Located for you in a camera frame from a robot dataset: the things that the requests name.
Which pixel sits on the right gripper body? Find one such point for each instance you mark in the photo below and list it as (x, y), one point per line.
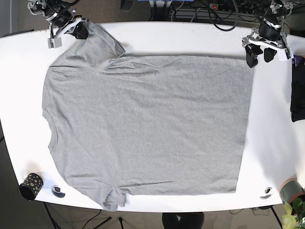
(69, 28)

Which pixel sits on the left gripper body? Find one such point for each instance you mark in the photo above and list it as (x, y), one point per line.
(281, 46)

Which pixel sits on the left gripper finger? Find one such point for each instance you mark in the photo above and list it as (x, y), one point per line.
(269, 54)
(252, 51)

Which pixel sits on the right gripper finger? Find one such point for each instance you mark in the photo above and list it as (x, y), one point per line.
(81, 33)

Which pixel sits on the black T-shirt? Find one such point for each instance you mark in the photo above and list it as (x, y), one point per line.
(297, 107)

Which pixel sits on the light grey T-shirt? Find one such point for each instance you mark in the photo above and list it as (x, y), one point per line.
(145, 125)

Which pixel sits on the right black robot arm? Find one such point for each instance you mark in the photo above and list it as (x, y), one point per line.
(61, 20)

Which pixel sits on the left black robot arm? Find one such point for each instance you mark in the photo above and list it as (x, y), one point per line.
(270, 38)

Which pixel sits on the grey plant pot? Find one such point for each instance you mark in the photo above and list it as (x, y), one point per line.
(290, 190)

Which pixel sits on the black gold-dotted cup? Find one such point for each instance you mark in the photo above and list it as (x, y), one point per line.
(31, 186)

